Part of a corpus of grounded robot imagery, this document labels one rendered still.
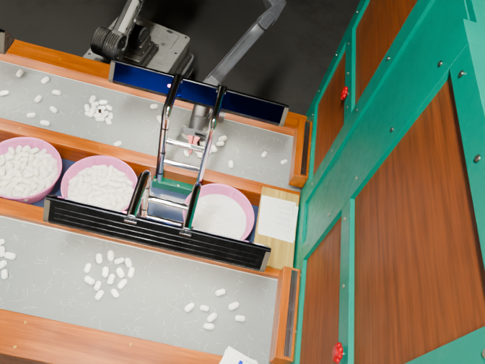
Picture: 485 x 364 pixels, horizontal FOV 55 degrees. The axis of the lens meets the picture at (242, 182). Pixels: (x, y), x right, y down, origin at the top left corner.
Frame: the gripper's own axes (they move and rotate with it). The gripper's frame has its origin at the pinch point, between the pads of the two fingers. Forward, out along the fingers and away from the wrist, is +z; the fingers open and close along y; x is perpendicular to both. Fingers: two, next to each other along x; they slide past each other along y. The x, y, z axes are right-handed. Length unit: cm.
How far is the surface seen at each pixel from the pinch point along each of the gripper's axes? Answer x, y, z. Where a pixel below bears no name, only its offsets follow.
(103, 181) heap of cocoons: -13.1, -28.0, 17.4
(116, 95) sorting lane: 15.5, -35.8, -14.9
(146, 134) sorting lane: 4.5, -18.9, -2.3
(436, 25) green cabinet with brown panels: -88, 47, -43
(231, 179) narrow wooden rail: -6.4, 18.1, 6.3
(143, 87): -23.5, -19.6, -19.0
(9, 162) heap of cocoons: -14, -62, 18
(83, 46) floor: 139, -89, -44
